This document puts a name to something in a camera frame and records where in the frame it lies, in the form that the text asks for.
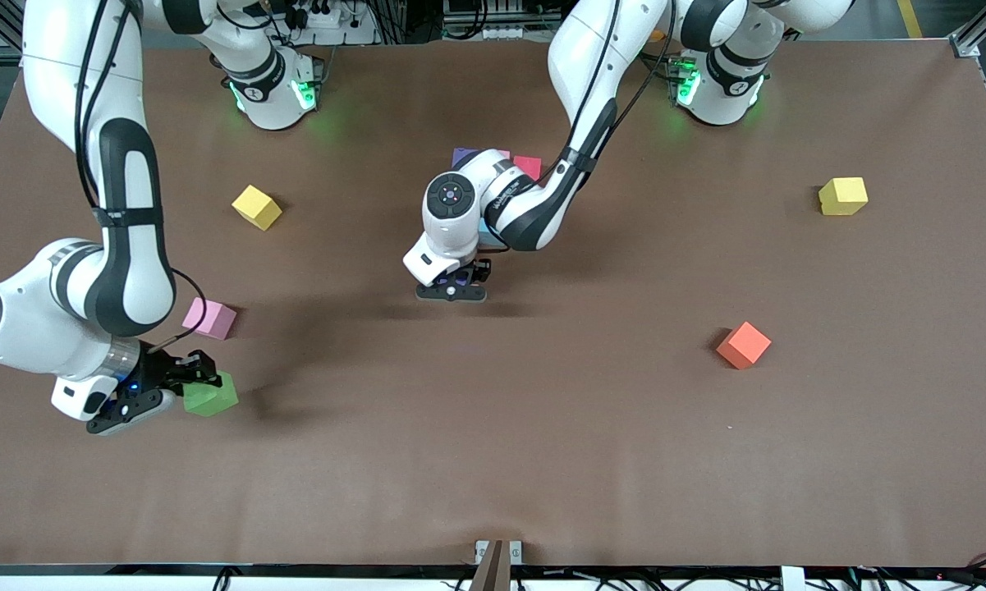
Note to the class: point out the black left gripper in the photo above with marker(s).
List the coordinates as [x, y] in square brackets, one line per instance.
[479, 270]

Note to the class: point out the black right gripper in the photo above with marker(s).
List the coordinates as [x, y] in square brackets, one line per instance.
[170, 368]

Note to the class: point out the green foam cube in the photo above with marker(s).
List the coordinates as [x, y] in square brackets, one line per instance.
[212, 396]

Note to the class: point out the blue foam cube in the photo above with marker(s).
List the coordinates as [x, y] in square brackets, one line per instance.
[482, 230]

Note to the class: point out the red foam cube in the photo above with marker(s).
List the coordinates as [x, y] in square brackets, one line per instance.
[529, 166]

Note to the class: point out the orange foam cube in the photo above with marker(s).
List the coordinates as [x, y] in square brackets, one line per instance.
[744, 345]

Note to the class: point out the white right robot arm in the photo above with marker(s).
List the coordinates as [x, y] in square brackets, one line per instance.
[66, 312]

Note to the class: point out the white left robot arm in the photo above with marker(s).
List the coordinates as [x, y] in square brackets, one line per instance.
[460, 222]

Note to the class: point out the yellow foam cube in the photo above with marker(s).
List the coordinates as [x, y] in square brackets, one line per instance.
[256, 207]
[843, 196]

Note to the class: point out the small white power strip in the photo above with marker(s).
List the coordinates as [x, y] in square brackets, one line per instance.
[502, 33]

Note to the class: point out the large white power strip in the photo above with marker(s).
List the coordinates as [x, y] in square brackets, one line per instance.
[328, 20]

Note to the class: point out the white tag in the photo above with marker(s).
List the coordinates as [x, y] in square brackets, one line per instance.
[792, 579]

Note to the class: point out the aluminium frame post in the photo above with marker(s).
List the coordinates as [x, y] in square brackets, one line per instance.
[390, 20]

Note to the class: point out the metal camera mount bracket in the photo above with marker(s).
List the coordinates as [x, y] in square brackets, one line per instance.
[498, 552]

